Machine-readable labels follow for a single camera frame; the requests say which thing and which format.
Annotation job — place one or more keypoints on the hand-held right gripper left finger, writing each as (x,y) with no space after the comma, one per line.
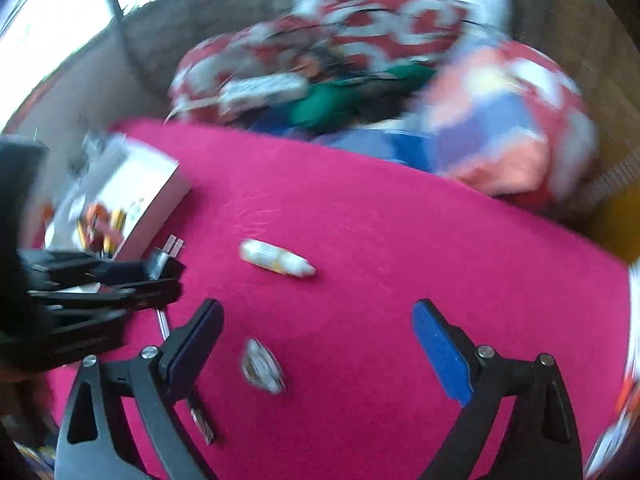
(195,345)

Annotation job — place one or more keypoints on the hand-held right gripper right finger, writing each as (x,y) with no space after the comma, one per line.
(442,355)

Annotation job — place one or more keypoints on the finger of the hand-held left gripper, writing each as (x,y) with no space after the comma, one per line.
(125,297)
(110,270)

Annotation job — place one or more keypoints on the silver metal clip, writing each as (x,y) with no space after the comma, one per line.
(172,246)

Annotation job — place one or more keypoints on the white cardboard tray box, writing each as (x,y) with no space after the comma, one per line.
(145,180)

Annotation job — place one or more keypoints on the small white tube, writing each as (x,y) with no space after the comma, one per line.
(275,259)

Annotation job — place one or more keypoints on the thin silver rod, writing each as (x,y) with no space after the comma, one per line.
(162,325)

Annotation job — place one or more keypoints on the pink tablecloth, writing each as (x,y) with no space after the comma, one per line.
(400,240)

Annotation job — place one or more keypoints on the white grey small device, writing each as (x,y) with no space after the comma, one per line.
(612,445)

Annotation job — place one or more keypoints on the orange scissors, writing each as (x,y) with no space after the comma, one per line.
(631,395)

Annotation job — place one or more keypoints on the pastel checked cloth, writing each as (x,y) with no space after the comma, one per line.
(490,125)

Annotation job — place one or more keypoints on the white power strip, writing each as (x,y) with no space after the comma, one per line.
(260,89)

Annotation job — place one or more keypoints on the red white printed cushion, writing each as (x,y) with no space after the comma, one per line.
(225,55)

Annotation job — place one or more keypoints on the green cloth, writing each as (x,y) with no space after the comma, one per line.
(330,102)

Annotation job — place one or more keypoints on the round red white cushion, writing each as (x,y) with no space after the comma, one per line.
(550,90)

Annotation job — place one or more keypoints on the white bordered red cushion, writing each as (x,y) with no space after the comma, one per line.
(400,15)

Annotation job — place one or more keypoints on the wicker hanging chair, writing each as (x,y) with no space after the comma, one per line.
(590,20)

